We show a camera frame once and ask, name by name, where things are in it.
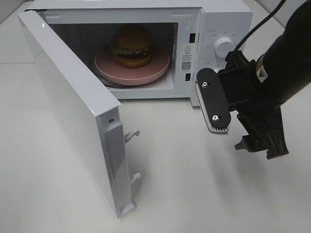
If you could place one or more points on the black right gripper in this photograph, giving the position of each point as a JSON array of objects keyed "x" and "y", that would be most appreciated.
[{"x": 237, "y": 88}]

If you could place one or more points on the burger with lettuce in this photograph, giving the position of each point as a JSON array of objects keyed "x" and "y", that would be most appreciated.
[{"x": 132, "y": 46}]

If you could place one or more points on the pink plate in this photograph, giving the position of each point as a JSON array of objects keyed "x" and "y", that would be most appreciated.
[{"x": 131, "y": 69}]

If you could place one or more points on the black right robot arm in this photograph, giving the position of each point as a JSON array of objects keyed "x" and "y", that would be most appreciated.
[{"x": 285, "y": 68}]

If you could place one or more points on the upper white microwave knob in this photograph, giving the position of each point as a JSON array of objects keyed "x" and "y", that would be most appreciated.
[{"x": 223, "y": 45}]

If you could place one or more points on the white microwave oven body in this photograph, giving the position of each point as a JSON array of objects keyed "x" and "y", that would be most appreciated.
[{"x": 187, "y": 29}]

